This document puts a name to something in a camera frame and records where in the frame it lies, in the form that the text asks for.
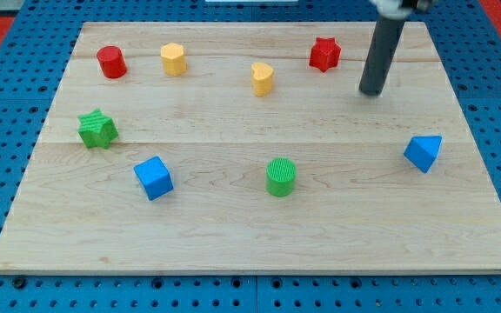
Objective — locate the wooden board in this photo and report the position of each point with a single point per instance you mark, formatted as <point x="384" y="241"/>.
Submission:
<point x="359" y="206"/>

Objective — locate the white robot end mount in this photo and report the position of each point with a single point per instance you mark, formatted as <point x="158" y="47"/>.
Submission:
<point x="402" y="8"/>

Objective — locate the blue triangle block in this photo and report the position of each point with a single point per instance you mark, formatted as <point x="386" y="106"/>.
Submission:
<point x="423" y="151"/>

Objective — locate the green star block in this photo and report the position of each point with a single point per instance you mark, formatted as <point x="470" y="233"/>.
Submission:
<point x="96" y="129"/>

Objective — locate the red cylinder block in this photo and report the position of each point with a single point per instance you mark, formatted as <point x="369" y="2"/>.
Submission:
<point x="111" y="61"/>

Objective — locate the yellow hexagon block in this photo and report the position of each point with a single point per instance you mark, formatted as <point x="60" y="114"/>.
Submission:
<point x="173" y="59"/>

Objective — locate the green cylinder block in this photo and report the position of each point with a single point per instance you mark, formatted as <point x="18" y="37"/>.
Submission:
<point x="281" y="174"/>

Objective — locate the blue cube block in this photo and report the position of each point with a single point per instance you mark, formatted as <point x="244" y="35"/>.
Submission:
<point x="154" y="177"/>

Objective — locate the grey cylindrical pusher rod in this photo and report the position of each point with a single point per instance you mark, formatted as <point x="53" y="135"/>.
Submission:
<point x="384" y="41"/>

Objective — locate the red star block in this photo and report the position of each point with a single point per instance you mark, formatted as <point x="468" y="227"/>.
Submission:
<point x="325" y="54"/>

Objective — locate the yellow heart block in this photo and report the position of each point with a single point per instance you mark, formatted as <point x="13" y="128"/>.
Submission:
<point x="262" y="78"/>

